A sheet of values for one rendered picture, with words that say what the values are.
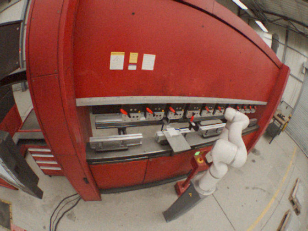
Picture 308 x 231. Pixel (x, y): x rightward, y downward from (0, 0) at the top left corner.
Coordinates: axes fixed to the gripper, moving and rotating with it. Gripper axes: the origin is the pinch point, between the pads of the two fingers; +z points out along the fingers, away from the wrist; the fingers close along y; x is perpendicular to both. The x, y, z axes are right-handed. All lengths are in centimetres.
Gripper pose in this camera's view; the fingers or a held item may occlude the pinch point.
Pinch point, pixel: (206, 161)
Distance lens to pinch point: 157.8
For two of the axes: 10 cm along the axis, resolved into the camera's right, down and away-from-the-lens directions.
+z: -1.8, 7.7, 6.1
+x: 9.7, 0.2, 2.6
